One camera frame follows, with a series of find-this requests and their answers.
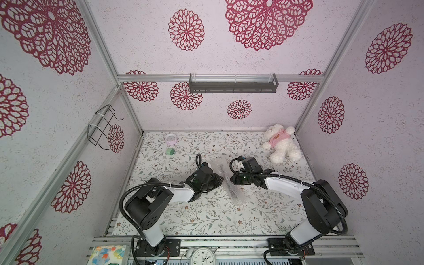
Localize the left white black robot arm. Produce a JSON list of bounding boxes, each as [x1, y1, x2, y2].
[[119, 162, 224, 248]]

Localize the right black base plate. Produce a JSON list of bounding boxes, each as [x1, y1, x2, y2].
[[267, 237, 315, 256]]

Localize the pink tape roll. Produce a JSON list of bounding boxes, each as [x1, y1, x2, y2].
[[165, 133, 179, 146]]

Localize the white teddy bear pink shirt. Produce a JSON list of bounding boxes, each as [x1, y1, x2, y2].
[[262, 124, 302, 165]]

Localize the small green cube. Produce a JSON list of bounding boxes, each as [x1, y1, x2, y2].
[[166, 148, 176, 156]]

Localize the white analog clock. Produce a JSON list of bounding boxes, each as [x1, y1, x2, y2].
[[190, 247, 218, 265]]

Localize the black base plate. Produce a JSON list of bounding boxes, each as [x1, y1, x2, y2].
[[267, 237, 315, 256], [135, 238, 181, 258]]

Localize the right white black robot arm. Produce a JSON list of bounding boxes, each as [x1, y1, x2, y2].
[[229, 157, 348, 248]]

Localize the black wire wall rack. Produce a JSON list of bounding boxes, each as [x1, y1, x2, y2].
[[86, 104, 124, 151]]

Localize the colourful tissue box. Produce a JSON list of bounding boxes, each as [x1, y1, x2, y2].
[[87, 245, 131, 265]]

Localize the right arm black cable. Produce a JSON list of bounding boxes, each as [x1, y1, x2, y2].
[[229, 157, 348, 265]]

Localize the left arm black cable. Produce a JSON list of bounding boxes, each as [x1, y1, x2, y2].
[[119, 153, 203, 265]]

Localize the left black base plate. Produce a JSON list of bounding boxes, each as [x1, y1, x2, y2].
[[135, 238, 181, 258]]

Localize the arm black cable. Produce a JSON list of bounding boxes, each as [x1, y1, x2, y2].
[[119, 153, 203, 265], [229, 157, 348, 265]]

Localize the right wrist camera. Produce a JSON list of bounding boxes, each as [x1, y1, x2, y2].
[[237, 156, 246, 163]]

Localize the black wall shelf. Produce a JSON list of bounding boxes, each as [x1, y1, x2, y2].
[[188, 74, 279, 94]]

